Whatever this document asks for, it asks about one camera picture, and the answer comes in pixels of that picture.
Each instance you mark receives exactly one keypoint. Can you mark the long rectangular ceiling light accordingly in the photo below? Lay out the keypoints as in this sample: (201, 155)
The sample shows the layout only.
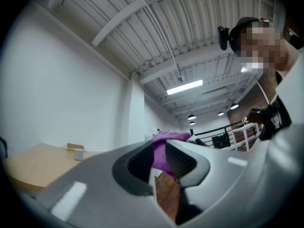
(184, 87)

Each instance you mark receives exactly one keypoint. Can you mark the purple cloth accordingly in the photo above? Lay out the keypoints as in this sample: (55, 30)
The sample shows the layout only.
(161, 155)

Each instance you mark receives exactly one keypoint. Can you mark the black cap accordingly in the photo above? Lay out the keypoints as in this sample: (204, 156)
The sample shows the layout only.
(240, 27)

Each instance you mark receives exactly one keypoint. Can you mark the white table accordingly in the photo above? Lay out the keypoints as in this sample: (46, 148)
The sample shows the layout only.
(244, 127)

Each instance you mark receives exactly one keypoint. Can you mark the person's white shirt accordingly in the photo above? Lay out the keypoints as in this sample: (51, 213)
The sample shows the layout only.
(293, 79)

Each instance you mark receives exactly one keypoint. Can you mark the black pendant lamp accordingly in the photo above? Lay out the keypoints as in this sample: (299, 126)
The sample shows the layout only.
(234, 106)
(192, 117)
(192, 123)
(221, 114)

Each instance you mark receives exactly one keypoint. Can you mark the white mug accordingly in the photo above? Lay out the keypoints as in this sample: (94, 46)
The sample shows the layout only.
(78, 154)

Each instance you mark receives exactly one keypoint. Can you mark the black head-worn camera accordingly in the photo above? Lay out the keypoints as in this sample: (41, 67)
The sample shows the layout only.
(223, 38)

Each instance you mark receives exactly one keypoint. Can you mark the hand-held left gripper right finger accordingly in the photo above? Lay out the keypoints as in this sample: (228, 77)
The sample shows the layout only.
(237, 186)

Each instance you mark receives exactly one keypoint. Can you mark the black box with green light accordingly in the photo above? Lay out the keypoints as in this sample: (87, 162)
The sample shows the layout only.
(220, 141)

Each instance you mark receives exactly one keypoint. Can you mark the black metal railing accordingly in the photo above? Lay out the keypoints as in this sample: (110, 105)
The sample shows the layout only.
(209, 132)

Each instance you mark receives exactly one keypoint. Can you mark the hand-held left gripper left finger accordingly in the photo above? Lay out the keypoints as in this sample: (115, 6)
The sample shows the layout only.
(95, 193)

